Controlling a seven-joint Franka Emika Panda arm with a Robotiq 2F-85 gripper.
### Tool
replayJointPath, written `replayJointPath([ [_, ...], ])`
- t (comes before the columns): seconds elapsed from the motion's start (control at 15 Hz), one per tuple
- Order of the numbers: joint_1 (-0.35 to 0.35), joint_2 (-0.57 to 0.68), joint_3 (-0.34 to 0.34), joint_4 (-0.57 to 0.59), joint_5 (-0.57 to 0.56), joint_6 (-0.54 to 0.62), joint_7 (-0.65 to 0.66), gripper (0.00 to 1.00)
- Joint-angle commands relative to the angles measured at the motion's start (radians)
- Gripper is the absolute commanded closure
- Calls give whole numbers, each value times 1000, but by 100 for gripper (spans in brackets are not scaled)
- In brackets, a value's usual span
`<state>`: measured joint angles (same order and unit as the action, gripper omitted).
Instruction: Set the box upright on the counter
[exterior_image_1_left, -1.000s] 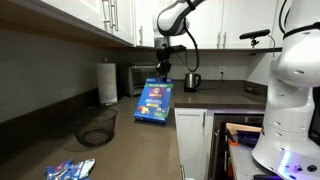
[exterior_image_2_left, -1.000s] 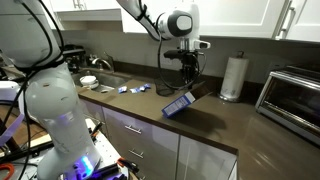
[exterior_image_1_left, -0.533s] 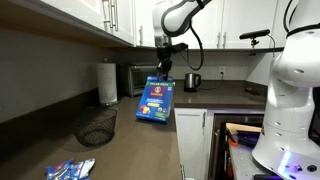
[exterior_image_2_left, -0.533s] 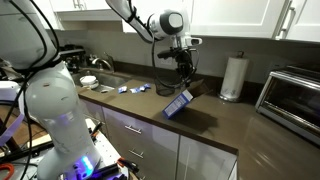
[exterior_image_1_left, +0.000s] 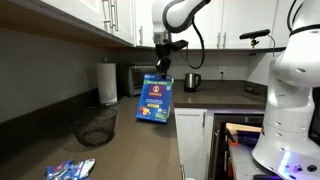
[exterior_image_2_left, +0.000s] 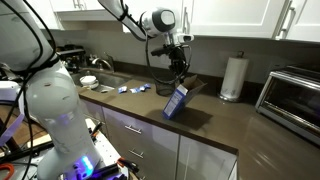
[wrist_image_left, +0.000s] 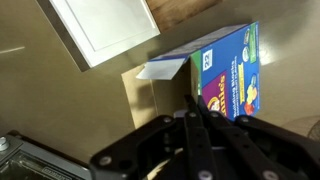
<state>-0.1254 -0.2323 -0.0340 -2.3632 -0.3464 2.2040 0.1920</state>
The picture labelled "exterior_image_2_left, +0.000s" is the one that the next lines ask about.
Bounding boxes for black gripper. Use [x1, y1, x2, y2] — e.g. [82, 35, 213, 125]
[168, 44, 190, 84]

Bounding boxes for stainless steel sink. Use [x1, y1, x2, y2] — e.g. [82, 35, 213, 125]
[70, 69, 133, 94]

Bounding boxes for metal cabinet handle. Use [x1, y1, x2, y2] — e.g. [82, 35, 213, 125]
[181, 5, 190, 34]
[72, 0, 87, 10]
[274, 5, 297, 40]

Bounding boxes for white bowl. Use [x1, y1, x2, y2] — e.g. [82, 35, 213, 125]
[79, 75, 100, 90]

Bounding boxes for purple strip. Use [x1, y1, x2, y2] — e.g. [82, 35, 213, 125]
[0, 113, 26, 148]

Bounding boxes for black wire mesh basket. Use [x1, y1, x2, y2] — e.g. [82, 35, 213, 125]
[153, 74, 178, 98]

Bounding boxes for black coffee machine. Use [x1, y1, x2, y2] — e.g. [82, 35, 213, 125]
[55, 44, 88, 74]

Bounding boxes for white upper wall cabinet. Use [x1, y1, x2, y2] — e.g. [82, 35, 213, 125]
[24, 0, 320, 44]

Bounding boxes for silver toaster oven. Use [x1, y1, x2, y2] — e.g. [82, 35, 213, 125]
[254, 64, 320, 146]

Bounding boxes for white lower cabinet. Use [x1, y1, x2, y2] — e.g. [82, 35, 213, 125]
[79, 98, 239, 180]

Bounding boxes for metal drawer handle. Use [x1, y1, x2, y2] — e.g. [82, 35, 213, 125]
[128, 148, 145, 160]
[124, 124, 143, 135]

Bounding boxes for white perforated robot table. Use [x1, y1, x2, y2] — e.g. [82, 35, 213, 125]
[0, 116, 131, 180]

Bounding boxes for black red hand tool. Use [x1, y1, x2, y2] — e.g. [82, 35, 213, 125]
[116, 157, 141, 174]

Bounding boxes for white paper towel roll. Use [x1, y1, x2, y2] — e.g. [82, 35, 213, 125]
[220, 56, 250, 99]

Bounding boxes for blue snack cardboard box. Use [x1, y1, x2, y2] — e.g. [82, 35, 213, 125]
[162, 74, 208, 120]

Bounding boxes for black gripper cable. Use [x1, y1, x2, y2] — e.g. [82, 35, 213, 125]
[144, 29, 193, 86]

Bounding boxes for chrome sink faucet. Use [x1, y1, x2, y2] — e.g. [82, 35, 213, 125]
[90, 52, 116, 73]

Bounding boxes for orange black hand tool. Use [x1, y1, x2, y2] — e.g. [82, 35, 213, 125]
[89, 121, 104, 141]

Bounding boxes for orange handled pliers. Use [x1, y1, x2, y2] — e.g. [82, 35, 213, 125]
[0, 162, 16, 180]

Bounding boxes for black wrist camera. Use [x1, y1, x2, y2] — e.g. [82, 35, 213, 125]
[150, 45, 171, 58]

